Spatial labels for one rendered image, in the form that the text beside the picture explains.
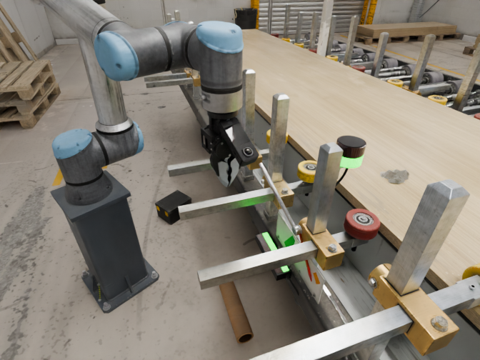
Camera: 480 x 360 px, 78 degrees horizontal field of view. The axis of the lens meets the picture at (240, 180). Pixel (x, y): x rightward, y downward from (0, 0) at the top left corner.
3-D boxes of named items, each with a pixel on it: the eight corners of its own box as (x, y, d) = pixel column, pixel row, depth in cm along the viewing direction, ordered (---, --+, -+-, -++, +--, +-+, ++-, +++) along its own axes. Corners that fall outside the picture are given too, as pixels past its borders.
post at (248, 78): (244, 189, 125) (246, 71, 97) (241, 184, 127) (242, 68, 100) (252, 188, 125) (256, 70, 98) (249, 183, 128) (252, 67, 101)
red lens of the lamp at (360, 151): (346, 159, 61) (348, 150, 60) (329, 146, 66) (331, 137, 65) (370, 155, 63) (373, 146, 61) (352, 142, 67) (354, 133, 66)
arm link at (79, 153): (58, 173, 127) (42, 135, 117) (98, 158, 137) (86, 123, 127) (71, 188, 118) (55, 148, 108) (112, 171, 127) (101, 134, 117)
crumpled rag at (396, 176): (389, 185, 85) (392, 178, 84) (376, 172, 90) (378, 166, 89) (417, 181, 86) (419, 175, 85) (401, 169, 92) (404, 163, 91)
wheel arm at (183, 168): (169, 179, 106) (168, 169, 103) (168, 174, 108) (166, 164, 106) (281, 158, 117) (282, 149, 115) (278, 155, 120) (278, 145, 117)
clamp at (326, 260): (323, 271, 70) (326, 256, 68) (296, 232, 81) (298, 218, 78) (343, 265, 72) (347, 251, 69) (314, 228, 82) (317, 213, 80)
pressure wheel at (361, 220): (349, 265, 75) (360, 232, 68) (331, 242, 81) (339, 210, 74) (376, 257, 77) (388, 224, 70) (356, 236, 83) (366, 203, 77)
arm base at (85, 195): (76, 211, 121) (68, 192, 116) (60, 191, 133) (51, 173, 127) (120, 191, 132) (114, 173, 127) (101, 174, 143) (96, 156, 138)
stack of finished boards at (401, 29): (455, 33, 751) (458, 25, 741) (372, 38, 697) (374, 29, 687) (431, 28, 811) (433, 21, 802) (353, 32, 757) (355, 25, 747)
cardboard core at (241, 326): (236, 336, 132) (218, 281, 155) (236, 345, 136) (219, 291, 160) (253, 331, 134) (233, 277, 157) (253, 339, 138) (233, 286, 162)
